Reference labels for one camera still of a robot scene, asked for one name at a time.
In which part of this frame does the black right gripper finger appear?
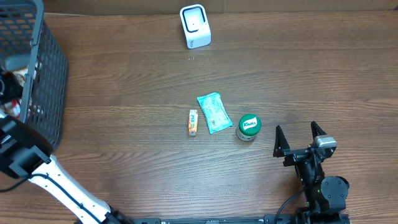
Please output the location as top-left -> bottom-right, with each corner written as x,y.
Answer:
274,125 -> 290,151
311,121 -> 326,138

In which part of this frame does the green lid Knorr jar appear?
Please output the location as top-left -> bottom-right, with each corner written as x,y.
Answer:
236,114 -> 262,141

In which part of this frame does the teal white snack packet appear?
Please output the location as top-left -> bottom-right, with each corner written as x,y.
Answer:
197,92 -> 233,134

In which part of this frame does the orange snack packet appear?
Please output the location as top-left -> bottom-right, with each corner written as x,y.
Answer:
188,110 -> 198,136

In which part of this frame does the white brown snack bag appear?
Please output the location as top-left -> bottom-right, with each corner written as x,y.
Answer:
1,66 -> 28,119

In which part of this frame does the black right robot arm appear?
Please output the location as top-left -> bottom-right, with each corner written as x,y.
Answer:
273,121 -> 350,224

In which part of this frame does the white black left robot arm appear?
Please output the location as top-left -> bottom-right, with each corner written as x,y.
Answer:
1,113 -> 132,224

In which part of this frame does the white barcode scanner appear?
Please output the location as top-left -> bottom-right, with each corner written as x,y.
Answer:
179,4 -> 211,49

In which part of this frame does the grey plastic mesh basket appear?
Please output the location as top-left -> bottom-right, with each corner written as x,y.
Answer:
1,0 -> 69,149

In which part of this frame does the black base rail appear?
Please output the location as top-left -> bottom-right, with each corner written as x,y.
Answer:
133,217 -> 351,224

